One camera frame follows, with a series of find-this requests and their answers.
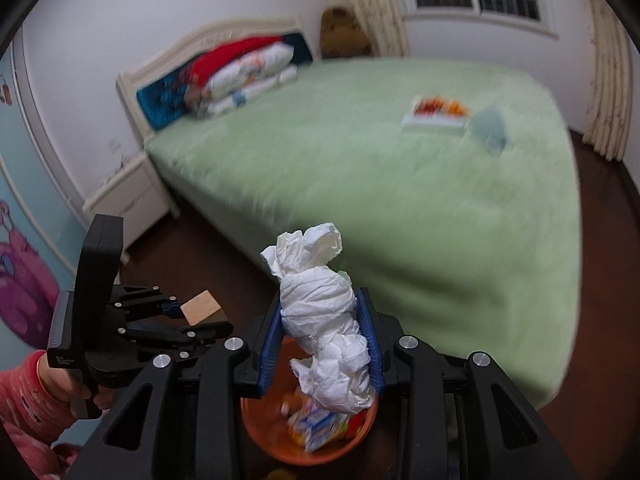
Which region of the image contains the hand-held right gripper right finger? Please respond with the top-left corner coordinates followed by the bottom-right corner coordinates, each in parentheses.
top-left (356, 287), bottom-right (581, 480)

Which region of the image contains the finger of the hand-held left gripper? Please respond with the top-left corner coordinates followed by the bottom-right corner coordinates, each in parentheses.
top-left (107, 285), bottom-right (184, 324)
top-left (124, 321), bottom-right (235, 361)

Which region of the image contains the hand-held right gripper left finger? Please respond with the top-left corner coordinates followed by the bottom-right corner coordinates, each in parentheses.
top-left (65, 287), bottom-right (286, 480)

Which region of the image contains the wooden block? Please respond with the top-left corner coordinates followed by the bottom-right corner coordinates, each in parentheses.
top-left (180, 290), bottom-right (226, 326)

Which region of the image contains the white tissue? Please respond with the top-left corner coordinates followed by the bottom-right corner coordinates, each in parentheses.
top-left (260, 222), bottom-right (383, 416)

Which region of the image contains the orange plastic bin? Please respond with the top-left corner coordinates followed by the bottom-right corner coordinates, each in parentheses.
top-left (240, 336), bottom-right (379, 466)

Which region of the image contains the blue and white carton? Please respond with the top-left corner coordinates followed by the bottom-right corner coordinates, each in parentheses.
top-left (290, 400), bottom-right (351, 453)

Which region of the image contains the person's left forearm pink sleeve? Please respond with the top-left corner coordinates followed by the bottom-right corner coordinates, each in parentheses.
top-left (0, 350), bottom-right (83, 480)

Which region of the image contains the person's left hand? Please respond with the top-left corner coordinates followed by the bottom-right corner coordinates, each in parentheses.
top-left (37, 351), bottom-right (115, 411)

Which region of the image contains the blue cartoon print wardrobe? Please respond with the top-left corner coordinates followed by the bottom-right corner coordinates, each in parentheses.
top-left (0, 40), bottom-right (86, 351)

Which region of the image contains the cream nightstand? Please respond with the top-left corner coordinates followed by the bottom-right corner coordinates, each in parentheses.
top-left (82, 154), bottom-right (182, 251)

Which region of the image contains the bed with green blanket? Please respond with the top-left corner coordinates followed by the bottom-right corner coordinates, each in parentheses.
top-left (144, 57), bottom-right (583, 411)

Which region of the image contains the cream and blue headboard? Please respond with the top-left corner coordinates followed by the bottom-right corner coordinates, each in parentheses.
top-left (116, 18), bottom-right (321, 141)

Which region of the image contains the white folded quilt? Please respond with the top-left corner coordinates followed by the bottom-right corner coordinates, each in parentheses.
top-left (205, 67), bottom-right (298, 117)

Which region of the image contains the white plastic roll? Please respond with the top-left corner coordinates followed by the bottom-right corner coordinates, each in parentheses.
top-left (401, 112), bottom-right (468, 136)

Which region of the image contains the stack of pillows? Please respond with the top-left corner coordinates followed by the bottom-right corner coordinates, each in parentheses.
top-left (182, 36), bottom-right (283, 96)

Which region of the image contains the red and white wrapper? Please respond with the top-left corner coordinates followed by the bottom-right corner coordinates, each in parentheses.
top-left (414, 96), bottom-right (448, 117)

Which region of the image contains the light blue plush toy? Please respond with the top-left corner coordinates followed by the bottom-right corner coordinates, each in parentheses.
top-left (468, 106), bottom-right (515, 158)

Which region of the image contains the brown teddy bear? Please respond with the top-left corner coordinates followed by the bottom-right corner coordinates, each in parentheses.
top-left (320, 7), bottom-right (373, 60)

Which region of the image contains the cream floral curtain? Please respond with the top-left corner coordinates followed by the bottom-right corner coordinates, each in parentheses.
top-left (582, 0), bottom-right (635, 162)
top-left (320, 0), bottom-right (408, 58)

